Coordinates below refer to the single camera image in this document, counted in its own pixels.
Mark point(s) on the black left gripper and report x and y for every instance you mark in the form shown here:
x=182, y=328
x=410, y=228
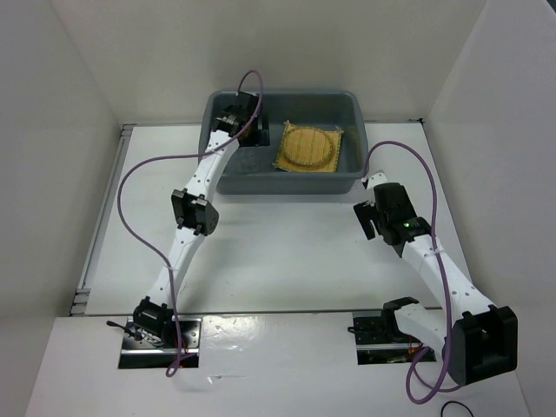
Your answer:
x=259, y=136

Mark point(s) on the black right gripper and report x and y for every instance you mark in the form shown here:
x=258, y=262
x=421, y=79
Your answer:
x=364, y=211

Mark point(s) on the clear plastic cup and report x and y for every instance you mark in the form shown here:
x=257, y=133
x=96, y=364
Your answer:
x=249, y=157
x=247, y=166

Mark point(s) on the round bamboo coaster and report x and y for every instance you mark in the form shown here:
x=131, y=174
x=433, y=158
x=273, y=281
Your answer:
x=307, y=147

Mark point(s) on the square bamboo mat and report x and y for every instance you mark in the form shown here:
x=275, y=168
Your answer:
x=282, y=164

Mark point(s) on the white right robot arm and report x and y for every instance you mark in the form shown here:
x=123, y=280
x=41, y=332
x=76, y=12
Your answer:
x=479, y=339

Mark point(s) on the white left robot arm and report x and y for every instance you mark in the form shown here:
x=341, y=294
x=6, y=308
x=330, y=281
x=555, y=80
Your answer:
x=235, y=126

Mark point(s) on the grey plastic bin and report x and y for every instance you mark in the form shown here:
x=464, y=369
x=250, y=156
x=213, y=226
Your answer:
x=321, y=108

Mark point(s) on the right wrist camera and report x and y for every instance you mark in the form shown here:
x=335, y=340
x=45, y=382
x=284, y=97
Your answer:
x=373, y=179

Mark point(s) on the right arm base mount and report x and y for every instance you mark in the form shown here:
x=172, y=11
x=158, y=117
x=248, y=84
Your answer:
x=375, y=346

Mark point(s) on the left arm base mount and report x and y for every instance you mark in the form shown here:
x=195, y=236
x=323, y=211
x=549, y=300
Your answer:
x=141, y=350

